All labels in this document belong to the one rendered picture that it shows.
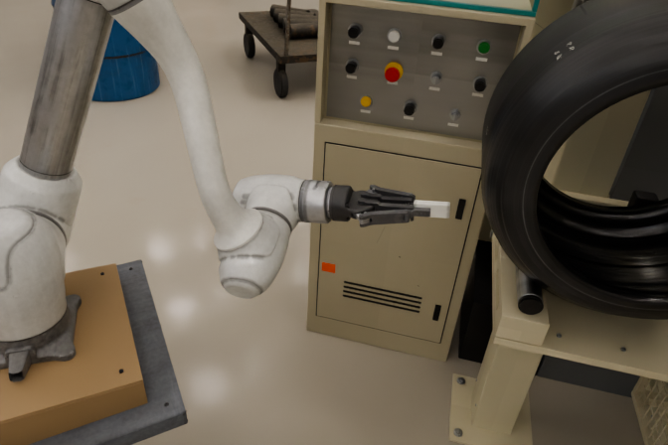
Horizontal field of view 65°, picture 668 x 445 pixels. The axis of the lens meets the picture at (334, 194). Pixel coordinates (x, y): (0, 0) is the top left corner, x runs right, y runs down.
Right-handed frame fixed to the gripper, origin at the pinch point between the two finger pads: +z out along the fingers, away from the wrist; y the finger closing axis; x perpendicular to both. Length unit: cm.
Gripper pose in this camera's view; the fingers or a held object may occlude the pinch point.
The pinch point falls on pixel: (431, 209)
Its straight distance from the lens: 105.2
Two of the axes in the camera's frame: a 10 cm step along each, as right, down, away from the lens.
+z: 9.7, 0.6, -2.5
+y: 2.4, -5.2, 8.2
